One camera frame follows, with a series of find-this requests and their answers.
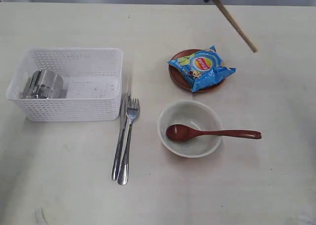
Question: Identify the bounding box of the wooden chopstick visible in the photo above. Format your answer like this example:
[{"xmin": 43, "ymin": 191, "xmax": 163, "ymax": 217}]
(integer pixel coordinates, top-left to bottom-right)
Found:
[{"xmin": 213, "ymin": 0, "xmax": 258, "ymax": 53}]

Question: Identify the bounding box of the blue chips bag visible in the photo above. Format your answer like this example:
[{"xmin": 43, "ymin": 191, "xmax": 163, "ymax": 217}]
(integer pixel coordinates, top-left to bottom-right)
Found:
[{"xmin": 167, "ymin": 45, "xmax": 237, "ymax": 92}]

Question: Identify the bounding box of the brown round wooden plate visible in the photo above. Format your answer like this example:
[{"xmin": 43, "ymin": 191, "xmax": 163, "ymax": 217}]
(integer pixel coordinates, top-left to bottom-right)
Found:
[{"xmin": 168, "ymin": 48, "xmax": 227, "ymax": 94}]

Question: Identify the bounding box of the grey-green ceramic bowl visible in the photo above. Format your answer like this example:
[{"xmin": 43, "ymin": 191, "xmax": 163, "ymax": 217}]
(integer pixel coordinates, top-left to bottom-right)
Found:
[{"xmin": 158, "ymin": 100, "xmax": 223, "ymax": 158}]

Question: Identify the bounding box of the silver fork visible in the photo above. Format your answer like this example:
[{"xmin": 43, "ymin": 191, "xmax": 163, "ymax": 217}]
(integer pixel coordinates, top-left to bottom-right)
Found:
[{"xmin": 117, "ymin": 98, "xmax": 140, "ymax": 185}]

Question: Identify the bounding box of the brown wooden spoon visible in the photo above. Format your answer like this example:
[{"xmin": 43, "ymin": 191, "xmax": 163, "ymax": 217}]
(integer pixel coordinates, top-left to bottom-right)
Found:
[{"xmin": 166, "ymin": 124, "xmax": 262, "ymax": 141}]

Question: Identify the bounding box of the silver table knife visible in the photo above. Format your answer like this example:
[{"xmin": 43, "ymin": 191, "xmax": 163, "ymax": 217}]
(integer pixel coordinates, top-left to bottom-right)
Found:
[{"xmin": 111, "ymin": 91, "xmax": 131, "ymax": 180}]

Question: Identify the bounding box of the white perforated plastic basket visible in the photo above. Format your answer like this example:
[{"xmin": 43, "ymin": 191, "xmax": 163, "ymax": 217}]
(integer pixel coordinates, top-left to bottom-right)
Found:
[{"xmin": 6, "ymin": 47, "xmax": 123, "ymax": 122}]

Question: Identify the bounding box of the silver metal spoon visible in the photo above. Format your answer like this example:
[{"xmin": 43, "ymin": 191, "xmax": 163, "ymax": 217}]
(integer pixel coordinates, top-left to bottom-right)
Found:
[{"xmin": 20, "ymin": 69, "xmax": 64, "ymax": 99}]

